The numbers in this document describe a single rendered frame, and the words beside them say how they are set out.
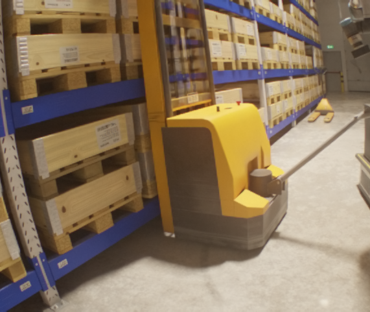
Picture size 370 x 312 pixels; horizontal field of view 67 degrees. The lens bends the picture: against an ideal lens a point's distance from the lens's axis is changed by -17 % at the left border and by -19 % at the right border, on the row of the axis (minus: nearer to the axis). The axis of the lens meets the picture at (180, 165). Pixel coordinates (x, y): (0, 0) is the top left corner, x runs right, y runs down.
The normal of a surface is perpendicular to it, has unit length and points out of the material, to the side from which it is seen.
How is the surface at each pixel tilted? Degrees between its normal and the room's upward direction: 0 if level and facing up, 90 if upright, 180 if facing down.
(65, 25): 90
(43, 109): 90
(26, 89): 90
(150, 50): 90
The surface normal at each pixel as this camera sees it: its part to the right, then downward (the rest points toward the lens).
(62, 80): -0.52, 0.28
